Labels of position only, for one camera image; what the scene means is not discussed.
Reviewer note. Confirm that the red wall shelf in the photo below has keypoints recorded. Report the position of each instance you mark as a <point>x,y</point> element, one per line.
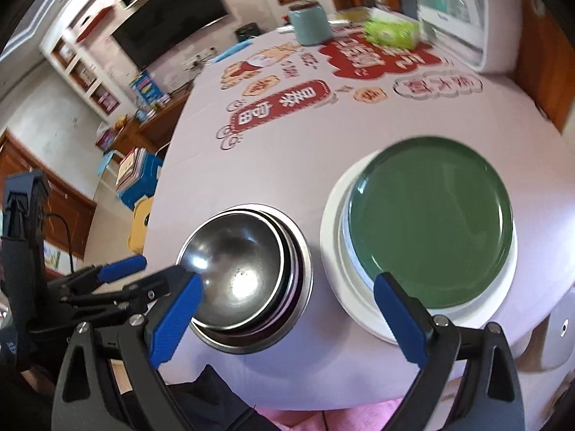
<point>96,20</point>

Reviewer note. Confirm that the teal canister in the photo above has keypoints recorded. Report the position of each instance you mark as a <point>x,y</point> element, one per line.
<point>310,27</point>

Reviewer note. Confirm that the yellow cartoon stool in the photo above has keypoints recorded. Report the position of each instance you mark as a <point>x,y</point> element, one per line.
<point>140,229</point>

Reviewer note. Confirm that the blue face mask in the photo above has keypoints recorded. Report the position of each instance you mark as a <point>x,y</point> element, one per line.
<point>231,51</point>

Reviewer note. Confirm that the pink bowl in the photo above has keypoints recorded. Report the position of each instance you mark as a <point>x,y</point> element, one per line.
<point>293,278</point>

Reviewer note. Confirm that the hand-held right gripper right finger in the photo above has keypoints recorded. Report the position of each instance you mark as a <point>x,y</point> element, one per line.
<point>400,318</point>

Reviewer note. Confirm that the wooden television cabinet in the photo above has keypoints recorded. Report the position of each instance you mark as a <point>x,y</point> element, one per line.
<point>152,125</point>

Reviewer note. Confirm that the blue printed box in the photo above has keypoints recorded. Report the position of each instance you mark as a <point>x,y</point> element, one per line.
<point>146,86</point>

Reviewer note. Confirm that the red tissue box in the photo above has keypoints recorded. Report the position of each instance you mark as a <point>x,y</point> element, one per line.
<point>105,139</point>

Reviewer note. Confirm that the white plate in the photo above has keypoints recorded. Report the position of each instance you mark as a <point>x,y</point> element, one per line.
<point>330,242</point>

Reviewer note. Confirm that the green tissue pack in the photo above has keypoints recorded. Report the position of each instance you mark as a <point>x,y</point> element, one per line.
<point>391,31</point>

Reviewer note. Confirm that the steel plate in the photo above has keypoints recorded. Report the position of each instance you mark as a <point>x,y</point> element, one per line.
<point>344,233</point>

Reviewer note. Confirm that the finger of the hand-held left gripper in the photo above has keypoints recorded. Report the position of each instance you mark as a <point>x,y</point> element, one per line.
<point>152,289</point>
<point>121,268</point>

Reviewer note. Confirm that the green plate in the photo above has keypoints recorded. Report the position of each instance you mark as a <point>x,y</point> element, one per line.
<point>431,224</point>

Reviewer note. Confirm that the blue stool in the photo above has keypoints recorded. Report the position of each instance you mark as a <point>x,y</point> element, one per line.
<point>110,159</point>

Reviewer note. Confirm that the wide-rimmed steel bowl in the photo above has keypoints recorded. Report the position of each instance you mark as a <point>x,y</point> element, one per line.
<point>245,346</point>

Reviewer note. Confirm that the person's left hand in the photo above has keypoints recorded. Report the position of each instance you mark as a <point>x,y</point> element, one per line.
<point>38,376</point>

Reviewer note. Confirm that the pink cushion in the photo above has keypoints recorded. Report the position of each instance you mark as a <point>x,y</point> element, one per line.
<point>359,413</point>

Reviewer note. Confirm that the printed pink tablecloth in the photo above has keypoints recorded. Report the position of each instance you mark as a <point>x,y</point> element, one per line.
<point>292,166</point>

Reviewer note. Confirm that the small steel bowl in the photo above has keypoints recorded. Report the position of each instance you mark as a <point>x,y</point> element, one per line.
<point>233,256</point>

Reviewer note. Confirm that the white wall shelf unit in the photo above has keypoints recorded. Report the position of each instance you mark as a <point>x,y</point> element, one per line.
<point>74,60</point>

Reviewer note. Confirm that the white plastic container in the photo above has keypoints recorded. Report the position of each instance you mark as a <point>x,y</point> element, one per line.
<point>453,4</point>

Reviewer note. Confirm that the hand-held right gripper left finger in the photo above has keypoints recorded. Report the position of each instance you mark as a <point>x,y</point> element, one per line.
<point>175,318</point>

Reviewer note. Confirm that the black television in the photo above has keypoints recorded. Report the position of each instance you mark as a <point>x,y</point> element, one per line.
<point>170,18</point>

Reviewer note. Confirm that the wall poster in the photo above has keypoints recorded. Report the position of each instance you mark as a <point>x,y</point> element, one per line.
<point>53,257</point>

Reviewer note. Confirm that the brown wooden furniture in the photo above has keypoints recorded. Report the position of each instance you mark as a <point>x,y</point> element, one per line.
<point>552,67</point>

